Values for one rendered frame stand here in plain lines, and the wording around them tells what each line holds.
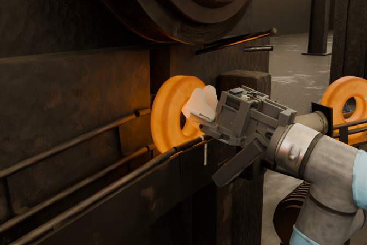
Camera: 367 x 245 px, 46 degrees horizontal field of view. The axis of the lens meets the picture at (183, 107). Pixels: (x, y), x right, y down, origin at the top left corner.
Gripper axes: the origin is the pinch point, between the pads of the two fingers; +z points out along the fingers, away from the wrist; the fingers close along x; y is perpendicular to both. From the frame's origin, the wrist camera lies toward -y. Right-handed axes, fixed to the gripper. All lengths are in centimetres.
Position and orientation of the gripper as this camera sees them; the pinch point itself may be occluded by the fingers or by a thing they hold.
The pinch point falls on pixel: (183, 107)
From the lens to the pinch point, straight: 78.4
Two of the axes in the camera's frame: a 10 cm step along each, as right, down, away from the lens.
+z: -7.8, -3.8, 5.0
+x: -5.9, 1.7, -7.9
